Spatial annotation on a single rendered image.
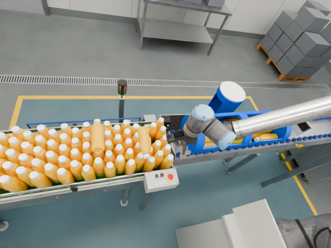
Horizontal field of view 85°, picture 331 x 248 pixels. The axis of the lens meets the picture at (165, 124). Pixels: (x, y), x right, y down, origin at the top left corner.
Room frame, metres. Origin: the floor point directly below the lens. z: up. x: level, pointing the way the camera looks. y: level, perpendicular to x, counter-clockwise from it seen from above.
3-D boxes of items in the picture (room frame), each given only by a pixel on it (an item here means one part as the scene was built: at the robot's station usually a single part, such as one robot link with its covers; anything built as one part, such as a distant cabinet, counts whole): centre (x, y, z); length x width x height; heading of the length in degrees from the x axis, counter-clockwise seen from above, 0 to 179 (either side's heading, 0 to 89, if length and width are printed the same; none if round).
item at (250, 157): (1.24, -1.06, 0.31); 0.06 x 0.06 x 0.63; 32
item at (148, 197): (0.39, -0.11, 0.50); 0.04 x 0.04 x 1.00; 32
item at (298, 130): (1.45, -1.26, 1.00); 0.10 x 0.04 x 0.15; 32
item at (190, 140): (0.56, -0.14, 1.38); 0.09 x 0.08 x 0.12; 122
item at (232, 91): (1.53, -0.50, 1.03); 0.28 x 0.28 x 0.01
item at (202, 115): (0.55, -0.14, 1.55); 0.10 x 0.09 x 0.12; 65
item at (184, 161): (1.30, -1.02, 0.79); 2.17 x 0.29 x 0.34; 122
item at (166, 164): (0.54, -0.11, 1.00); 0.07 x 0.07 x 0.19
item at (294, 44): (4.61, -2.04, 0.59); 1.20 x 0.80 x 1.19; 30
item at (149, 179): (0.39, -0.11, 1.05); 0.20 x 0.10 x 0.10; 122
